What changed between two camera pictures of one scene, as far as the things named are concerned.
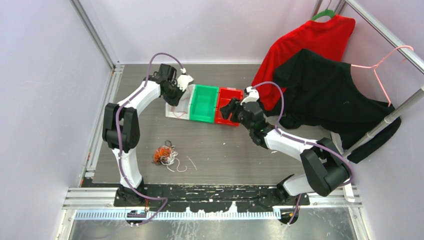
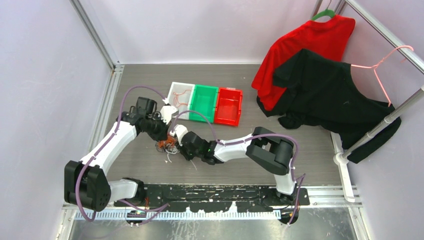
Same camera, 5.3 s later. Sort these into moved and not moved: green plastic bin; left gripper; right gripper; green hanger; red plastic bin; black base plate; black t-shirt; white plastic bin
Moved: left gripper; right gripper
Not moved: white plastic bin; red plastic bin; green plastic bin; green hanger; black t-shirt; black base plate
